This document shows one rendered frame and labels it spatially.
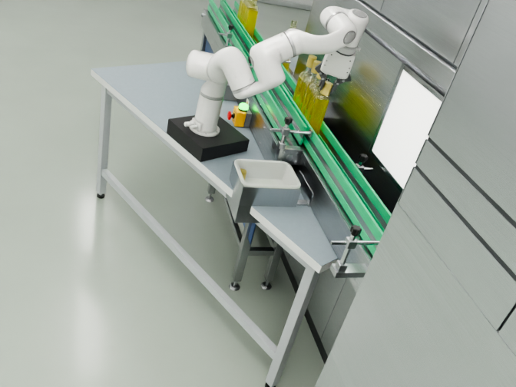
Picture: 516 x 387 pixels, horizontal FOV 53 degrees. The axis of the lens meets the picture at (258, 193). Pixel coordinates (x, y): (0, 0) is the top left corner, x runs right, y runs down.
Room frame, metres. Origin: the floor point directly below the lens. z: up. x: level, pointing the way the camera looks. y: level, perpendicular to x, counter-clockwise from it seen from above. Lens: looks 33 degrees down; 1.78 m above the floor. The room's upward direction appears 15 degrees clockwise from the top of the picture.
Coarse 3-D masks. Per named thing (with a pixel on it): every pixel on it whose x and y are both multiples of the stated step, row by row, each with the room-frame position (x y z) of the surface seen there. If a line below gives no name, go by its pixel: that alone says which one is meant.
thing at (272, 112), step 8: (208, 8) 3.38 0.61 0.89; (216, 8) 3.17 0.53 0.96; (216, 16) 3.16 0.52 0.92; (216, 24) 3.11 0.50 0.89; (224, 24) 2.92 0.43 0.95; (224, 32) 2.90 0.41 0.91; (232, 32) 2.76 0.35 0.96; (232, 40) 2.71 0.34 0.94; (240, 48) 2.54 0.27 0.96; (256, 80) 2.21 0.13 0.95; (256, 96) 2.16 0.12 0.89; (264, 96) 2.07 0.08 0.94; (264, 104) 2.05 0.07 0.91; (272, 104) 1.97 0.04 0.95; (272, 112) 1.96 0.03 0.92; (280, 112) 1.88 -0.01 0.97; (272, 120) 1.93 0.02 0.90; (280, 120) 1.85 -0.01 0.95; (280, 128) 1.84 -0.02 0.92; (280, 136) 1.81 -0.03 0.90
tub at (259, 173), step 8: (240, 160) 1.65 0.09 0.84; (248, 160) 1.67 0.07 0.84; (256, 160) 1.68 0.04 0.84; (264, 160) 1.69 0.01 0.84; (272, 160) 1.71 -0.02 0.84; (248, 168) 1.66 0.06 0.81; (256, 168) 1.68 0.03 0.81; (264, 168) 1.69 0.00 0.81; (272, 168) 1.70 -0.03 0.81; (280, 168) 1.71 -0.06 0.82; (288, 168) 1.70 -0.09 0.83; (240, 176) 1.54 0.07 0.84; (248, 176) 1.66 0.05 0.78; (256, 176) 1.68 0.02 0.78; (264, 176) 1.69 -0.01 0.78; (272, 176) 1.70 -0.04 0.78; (280, 176) 1.71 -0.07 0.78; (288, 176) 1.68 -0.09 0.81; (296, 176) 1.64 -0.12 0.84; (248, 184) 1.50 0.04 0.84; (256, 184) 1.52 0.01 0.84; (264, 184) 1.53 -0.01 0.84; (272, 184) 1.54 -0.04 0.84; (280, 184) 1.67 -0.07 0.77; (288, 184) 1.65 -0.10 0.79; (296, 184) 1.60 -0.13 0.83
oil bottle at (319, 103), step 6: (318, 90) 1.89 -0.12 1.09; (312, 96) 1.90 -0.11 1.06; (318, 96) 1.87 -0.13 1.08; (324, 96) 1.87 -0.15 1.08; (312, 102) 1.89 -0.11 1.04; (318, 102) 1.86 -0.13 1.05; (324, 102) 1.87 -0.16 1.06; (312, 108) 1.87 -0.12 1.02; (318, 108) 1.87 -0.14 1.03; (324, 108) 1.88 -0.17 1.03; (306, 114) 1.90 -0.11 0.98; (312, 114) 1.86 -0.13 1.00; (318, 114) 1.87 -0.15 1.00; (324, 114) 1.88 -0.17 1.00; (312, 120) 1.86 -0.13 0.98; (318, 120) 1.87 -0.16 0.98; (312, 126) 1.87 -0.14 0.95; (318, 126) 1.88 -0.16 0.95; (318, 132) 1.88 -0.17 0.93
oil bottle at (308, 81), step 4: (304, 80) 2.01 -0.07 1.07; (308, 80) 1.99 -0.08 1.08; (312, 80) 1.98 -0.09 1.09; (304, 84) 2.00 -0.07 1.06; (308, 84) 1.97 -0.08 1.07; (304, 88) 1.99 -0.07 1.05; (308, 88) 1.97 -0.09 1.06; (300, 92) 2.01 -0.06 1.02; (304, 92) 1.98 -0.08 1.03; (300, 96) 2.00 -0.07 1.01; (304, 96) 1.97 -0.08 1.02; (300, 100) 1.99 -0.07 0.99; (304, 100) 1.97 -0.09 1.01; (300, 104) 1.98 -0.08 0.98; (300, 108) 1.97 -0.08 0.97
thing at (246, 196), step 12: (300, 180) 1.72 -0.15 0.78; (240, 192) 1.51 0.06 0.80; (252, 192) 1.51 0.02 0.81; (264, 192) 1.53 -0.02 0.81; (276, 192) 1.54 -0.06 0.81; (288, 192) 1.56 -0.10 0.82; (300, 192) 1.58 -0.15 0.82; (312, 192) 1.61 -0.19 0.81; (240, 204) 1.50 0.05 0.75; (252, 204) 1.51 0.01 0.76; (264, 204) 1.53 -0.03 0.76; (276, 204) 1.55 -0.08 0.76; (288, 204) 1.57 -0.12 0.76; (300, 204) 1.60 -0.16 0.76
